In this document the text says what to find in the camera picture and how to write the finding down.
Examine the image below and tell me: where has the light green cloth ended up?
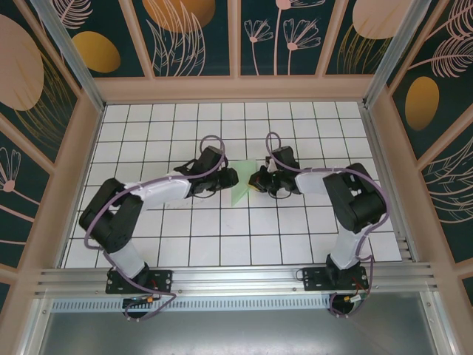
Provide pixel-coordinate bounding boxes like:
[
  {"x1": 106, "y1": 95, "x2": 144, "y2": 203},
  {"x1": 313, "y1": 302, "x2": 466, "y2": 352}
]
[{"x1": 228, "y1": 158, "x2": 259, "y2": 209}]

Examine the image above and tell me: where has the grey metal sheet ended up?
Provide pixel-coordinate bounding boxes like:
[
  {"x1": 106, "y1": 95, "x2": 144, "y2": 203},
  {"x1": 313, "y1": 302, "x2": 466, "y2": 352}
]
[{"x1": 36, "y1": 311, "x2": 444, "y2": 355}]

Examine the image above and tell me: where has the long aluminium mounting rail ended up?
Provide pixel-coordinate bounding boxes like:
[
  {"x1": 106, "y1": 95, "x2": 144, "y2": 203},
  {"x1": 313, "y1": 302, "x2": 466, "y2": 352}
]
[{"x1": 35, "y1": 261, "x2": 443, "y2": 297}]

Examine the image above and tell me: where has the aluminium side rail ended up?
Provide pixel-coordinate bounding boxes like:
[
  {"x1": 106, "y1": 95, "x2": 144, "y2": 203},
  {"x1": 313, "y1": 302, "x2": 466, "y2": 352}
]
[{"x1": 360, "y1": 103, "x2": 418, "y2": 262}]

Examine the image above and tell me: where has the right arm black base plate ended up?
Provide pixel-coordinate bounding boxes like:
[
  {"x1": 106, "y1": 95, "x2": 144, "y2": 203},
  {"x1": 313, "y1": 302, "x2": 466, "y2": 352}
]
[{"x1": 302, "y1": 266, "x2": 369, "y2": 293}]

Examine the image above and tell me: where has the perforated metal cable tray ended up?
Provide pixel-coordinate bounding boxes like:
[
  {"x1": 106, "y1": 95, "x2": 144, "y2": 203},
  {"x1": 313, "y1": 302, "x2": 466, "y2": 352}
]
[{"x1": 51, "y1": 298, "x2": 333, "y2": 311}]

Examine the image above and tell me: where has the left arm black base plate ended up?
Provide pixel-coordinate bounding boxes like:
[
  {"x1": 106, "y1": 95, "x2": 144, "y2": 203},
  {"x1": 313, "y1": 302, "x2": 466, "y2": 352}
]
[{"x1": 106, "y1": 268, "x2": 174, "y2": 295}]

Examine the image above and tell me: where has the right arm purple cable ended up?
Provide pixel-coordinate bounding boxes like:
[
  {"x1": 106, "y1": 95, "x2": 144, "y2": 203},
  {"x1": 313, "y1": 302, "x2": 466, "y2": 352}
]
[{"x1": 265, "y1": 132, "x2": 392, "y2": 320}]

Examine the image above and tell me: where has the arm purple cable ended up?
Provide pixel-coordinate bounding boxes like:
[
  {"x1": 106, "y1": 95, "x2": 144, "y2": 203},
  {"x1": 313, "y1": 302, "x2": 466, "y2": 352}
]
[
  {"x1": 265, "y1": 132, "x2": 392, "y2": 320},
  {"x1": 84, "y1": 135, "x2": 227, "y2": 322}
]

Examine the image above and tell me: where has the aluminium frame post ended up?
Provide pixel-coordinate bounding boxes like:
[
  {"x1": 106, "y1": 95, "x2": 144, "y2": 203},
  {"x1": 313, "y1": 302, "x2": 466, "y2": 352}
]
[
  {"x1": 364, "y1": 0, "x2": 433, "y2": 108},
  {"x1": 31, "y1": 0, "x2": 106, "y2": 112}
]

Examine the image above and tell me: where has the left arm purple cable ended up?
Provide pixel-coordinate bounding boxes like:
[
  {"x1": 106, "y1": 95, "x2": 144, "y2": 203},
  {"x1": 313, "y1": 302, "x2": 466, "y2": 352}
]
[{"x1": 84, "y1": 135, "x2": 227, "y2": 322}]

